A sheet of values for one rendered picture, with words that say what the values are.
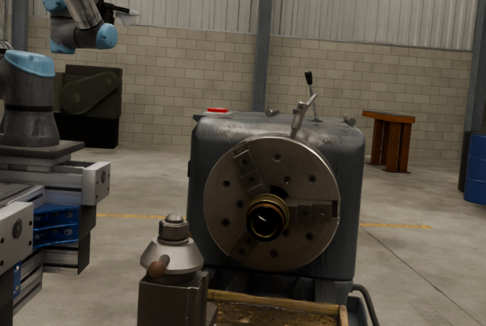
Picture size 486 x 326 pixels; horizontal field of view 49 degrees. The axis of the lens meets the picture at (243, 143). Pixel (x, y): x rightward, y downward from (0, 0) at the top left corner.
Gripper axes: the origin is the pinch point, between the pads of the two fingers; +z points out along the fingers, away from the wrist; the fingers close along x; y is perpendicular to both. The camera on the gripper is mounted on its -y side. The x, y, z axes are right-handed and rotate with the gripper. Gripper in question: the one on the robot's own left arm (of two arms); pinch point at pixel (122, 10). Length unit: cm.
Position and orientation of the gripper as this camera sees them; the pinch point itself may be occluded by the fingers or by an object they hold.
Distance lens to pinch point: 198.6
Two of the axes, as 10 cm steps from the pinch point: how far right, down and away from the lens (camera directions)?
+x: 9.0, 2.4, -3.6
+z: 3.8, -0.8, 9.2
